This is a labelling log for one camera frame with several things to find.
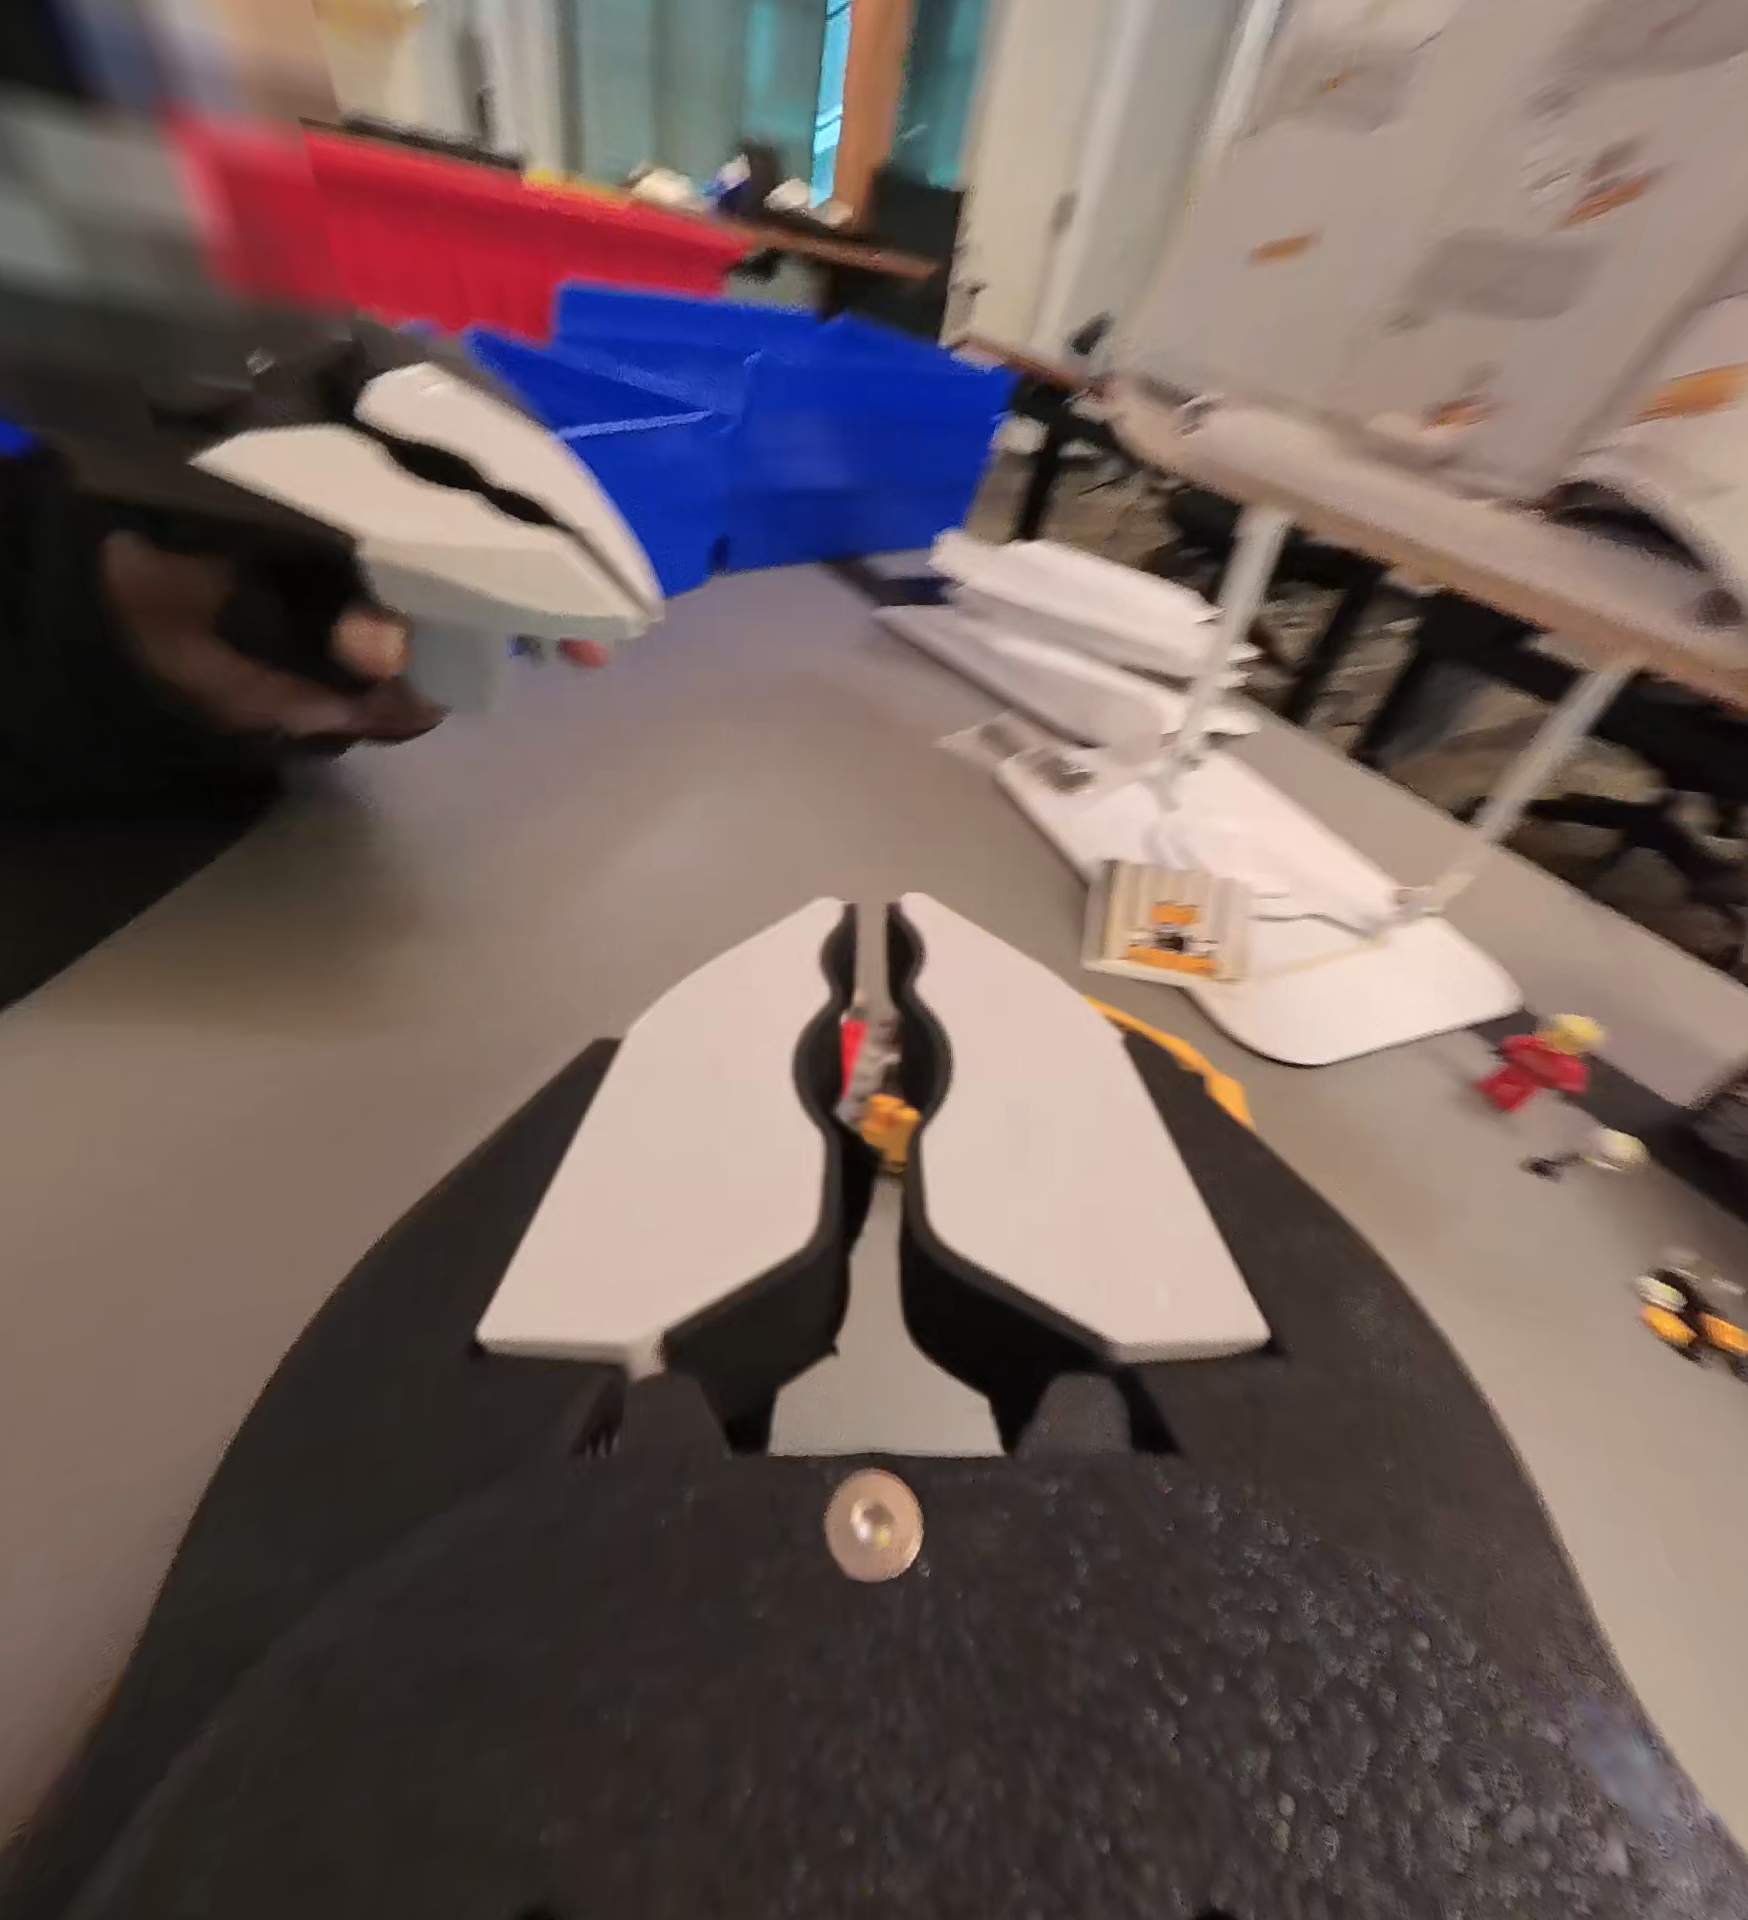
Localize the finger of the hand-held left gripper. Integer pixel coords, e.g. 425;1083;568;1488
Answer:
352;360;666;617
189;425;659;632

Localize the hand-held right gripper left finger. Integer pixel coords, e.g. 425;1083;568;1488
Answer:
474;896;863;1448

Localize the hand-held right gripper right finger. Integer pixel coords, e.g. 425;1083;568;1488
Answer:
886;892;1273;1448

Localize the orange and red lego assembly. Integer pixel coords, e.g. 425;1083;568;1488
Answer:
832;1005;924;1177

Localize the yellow lego car model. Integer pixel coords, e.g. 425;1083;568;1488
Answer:
1080;993;1255;1127

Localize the lego sticker sheet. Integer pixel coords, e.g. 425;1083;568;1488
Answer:
1080;858;1255;986

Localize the red lego minifigure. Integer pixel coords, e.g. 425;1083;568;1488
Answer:
1477;1011;1612;1115

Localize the small black orange lego subassembly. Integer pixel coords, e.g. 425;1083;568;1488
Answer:
1633;1248;1748;1378

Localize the lego instruction booklet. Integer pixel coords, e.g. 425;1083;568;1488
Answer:
1114;0;1748;706

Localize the person's left hand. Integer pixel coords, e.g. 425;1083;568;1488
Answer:
104;532;613;746

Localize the red plastic bin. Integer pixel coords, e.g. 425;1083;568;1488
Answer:
171;119;751;343

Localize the wooden office desk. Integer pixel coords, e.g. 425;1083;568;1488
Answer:
724;208;950;286

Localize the clear bag of black parts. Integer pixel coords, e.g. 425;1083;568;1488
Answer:
940;718;1106;800

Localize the black office chair back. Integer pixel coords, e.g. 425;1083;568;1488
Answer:
856;160;967;355

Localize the wooden pillar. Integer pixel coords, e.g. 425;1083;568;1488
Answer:
825;0;918;211

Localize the white paper bag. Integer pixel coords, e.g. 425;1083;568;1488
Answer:
931;528;1222;678
873;600;1262;759

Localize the wooden table with black legs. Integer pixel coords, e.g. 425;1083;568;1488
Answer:
947;338;1748;842

